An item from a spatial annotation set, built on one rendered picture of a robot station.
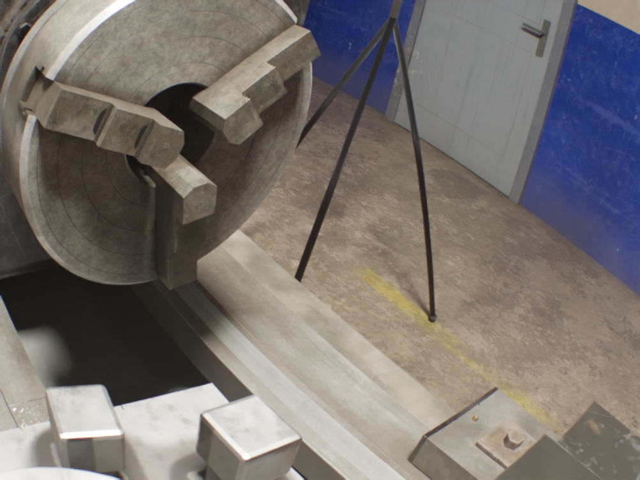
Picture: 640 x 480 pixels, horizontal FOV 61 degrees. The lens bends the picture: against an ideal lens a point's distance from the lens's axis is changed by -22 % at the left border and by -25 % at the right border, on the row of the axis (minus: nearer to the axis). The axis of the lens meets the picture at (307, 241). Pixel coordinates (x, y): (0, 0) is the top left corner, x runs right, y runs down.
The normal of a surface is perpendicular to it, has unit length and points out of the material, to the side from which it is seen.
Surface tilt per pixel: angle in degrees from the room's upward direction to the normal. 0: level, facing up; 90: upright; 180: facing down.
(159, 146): 90
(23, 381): 0
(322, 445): 0
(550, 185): 90
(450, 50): 90
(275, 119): 90
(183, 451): 0
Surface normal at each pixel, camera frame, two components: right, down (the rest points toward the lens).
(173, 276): 0.63, 0.51
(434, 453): -0.74, 0.18
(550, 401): 0.23, -0.84
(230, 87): -0.29, -0.54
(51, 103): -0.61, -0.14
